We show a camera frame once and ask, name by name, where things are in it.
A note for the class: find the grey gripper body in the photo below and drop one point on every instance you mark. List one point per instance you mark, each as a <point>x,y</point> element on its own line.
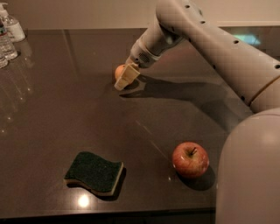
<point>139,57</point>

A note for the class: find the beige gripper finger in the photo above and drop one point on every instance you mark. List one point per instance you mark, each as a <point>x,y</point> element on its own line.
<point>129,73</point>

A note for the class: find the orange fruit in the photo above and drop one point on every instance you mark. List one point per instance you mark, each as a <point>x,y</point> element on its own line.
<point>119,71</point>

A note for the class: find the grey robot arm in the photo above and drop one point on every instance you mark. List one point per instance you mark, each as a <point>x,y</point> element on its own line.
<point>248,180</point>

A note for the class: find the red apple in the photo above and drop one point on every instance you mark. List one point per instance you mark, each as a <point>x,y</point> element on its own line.
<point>190,160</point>

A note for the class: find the green and yellow sponge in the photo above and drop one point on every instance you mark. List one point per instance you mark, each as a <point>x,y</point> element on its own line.
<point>95,173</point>

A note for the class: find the white pump sanitizer bottle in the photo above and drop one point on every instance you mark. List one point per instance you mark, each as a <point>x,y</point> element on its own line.
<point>12,25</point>

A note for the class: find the clear plastic water bottle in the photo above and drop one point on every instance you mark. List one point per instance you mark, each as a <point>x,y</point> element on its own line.
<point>6,46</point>

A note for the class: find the clear plastic bottle at edge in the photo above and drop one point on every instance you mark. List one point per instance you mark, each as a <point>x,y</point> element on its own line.
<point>3,60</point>

